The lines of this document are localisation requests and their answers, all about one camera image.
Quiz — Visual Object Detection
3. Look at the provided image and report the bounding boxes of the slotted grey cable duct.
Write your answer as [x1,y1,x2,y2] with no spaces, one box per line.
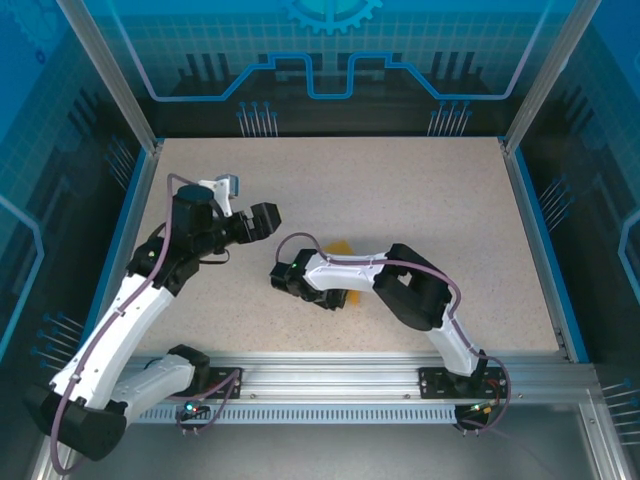
[124,405,501,425]

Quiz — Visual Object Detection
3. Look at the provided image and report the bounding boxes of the aluminium table side rail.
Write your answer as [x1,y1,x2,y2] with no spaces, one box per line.
[501,139,575,362]
[84,142,166,364]

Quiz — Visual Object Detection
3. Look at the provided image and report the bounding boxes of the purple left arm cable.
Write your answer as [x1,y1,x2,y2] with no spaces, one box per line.
[49,172,242,475]

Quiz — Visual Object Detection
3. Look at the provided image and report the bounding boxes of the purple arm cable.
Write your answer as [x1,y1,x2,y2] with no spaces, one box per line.
[275,232,512,436]
[49,172,242,475]

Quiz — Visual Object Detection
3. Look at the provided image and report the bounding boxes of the aluminium lower frame rail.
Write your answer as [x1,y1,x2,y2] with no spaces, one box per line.
[579,394,632,480]
[29,457,64,480]

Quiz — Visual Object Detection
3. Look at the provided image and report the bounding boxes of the aluminium cross beam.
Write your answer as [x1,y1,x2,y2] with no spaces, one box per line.
[63,349,599,401]

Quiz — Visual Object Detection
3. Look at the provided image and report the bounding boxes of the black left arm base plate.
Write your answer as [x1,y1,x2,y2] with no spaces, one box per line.
[199,367,245,400]

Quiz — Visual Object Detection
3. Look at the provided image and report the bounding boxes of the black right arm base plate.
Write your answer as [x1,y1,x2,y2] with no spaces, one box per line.
[418,366,507,400]

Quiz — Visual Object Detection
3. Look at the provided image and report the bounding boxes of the aluminium frame post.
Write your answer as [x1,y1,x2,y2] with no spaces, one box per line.
[54,0,164,154]
[502,0,604,154]

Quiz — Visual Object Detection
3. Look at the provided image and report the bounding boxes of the grey metal bottom sheet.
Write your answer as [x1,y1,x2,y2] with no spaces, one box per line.
[64,422,601,480]

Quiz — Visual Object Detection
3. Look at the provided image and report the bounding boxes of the blue printed gear panel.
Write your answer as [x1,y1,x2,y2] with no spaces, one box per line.
[82,0,576,139]

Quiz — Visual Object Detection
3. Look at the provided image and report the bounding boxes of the orange paper sheet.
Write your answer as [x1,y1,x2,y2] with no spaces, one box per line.
[322,239,362,307]

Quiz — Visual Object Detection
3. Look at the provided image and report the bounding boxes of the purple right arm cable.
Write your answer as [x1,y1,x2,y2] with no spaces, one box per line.
[275,232,512,436]

